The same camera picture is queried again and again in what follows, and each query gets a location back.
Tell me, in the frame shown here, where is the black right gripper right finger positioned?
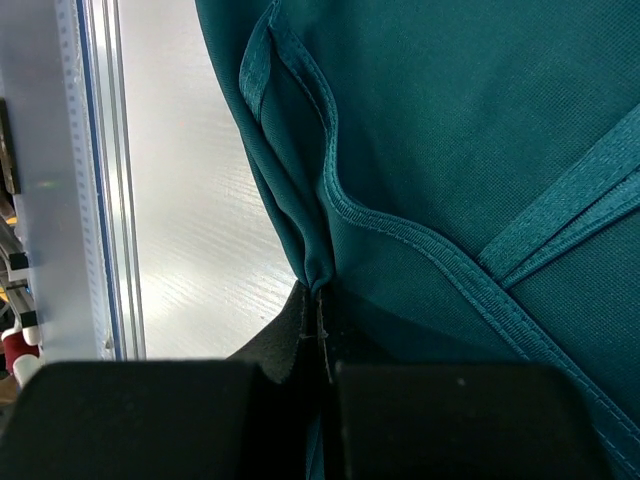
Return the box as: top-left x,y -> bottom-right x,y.
317,288 -> 614,479

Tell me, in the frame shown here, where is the white slotted cable duct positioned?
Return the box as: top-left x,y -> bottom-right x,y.
54,1 -> 117,360

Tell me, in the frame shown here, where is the teal satin napkin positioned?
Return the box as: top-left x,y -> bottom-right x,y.
196,1 -> 639,479

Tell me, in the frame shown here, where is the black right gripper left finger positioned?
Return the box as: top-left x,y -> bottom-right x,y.
1,284 -> 308,479

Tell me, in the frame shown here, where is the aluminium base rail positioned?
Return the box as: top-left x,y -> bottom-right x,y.
76,1 -> 146,360

